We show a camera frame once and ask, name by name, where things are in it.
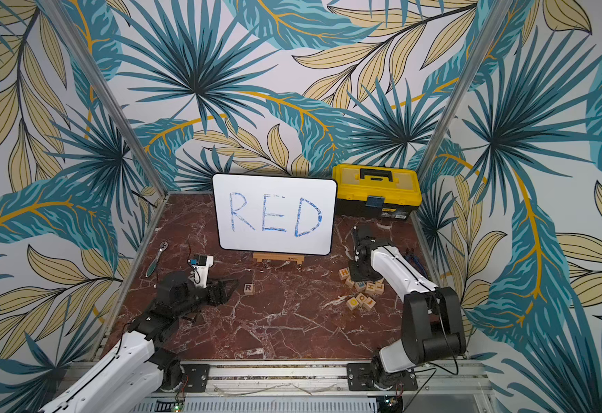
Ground wooden letter block front left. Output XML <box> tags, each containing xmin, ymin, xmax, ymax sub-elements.
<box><xmin>346</xmin><ymin>297</ymin><xmax>360</xmax><ymax>311</ymax></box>

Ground wooden board easel stand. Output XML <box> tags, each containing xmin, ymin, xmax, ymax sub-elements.
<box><xmin>252</xmin><ymin>252</ymin><xmax>305</xmax><ymax>266</ymax></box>

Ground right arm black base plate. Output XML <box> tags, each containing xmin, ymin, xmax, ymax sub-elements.
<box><xmin>346</xmin><ymin>362</ymin><xmax>418</xmax><ymax>392</ymax></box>

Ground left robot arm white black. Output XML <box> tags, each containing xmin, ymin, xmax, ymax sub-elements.
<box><xmin>39</xmin><ymin>271</ymin><xmax>239</xmax><ymax>412</ymax></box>

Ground wooden letter block R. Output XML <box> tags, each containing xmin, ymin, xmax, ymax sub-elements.
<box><xmin>243</xmin><ymin>283</ymin><xmax>256</xmax><ymax>296</ymax></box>

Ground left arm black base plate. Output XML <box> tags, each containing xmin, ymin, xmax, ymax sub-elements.
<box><xmin>171</xmin><ymin>363</ymin><xmax>211</xmax><ymax>393</ymax></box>

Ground teal handled ratchet wrench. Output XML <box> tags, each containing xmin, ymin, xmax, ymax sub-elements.
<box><xmin>145</xmin><ymin>241</ymin><xmax>168</xmax><ymax>278</ymax></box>

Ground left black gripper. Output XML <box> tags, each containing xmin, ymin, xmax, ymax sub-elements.
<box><xmin>174</xmin><ymin>277</ymin><xmax>240</xmax><ymax>319</ymax></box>

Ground blue handled pliers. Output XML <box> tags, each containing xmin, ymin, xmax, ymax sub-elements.
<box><xmin>405</xmin><ymin>251</ymin><xmax>429</xmax><ymax>279</ymax></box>

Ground yellow black toolbox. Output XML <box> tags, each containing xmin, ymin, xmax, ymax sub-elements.
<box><xmin>332</xmin><ymin>163</ymin><xmax>423</xmax><ymax>220</ymax></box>

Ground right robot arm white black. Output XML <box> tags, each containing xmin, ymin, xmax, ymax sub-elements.
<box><xmin>349</xmin><ymin>225</ymin><xmax>467</xmax><ymax>391</ymax></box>

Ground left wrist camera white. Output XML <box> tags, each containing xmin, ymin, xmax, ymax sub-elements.
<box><xmin>187</xmin><ymin>254</ymin><xmax>214</xmax><ymax>288</ymax></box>

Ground aluminium front rail frame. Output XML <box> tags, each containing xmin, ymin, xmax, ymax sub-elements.
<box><xmin>52</xmin><ymin>360</ymin><xmax>498</xmax><ymax>413</ymax></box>

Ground white dry-erase board RED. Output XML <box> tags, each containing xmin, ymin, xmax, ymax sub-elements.
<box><xmin>211</xmin><ymin>174</ymin><xmax>338</xmax><ymax>256</ymax></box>

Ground wooden letter block J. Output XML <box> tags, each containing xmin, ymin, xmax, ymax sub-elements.
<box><xmin>362</xmin><ymin>297</ymin><xmax>377</xmax><ymax>310</ymax></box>

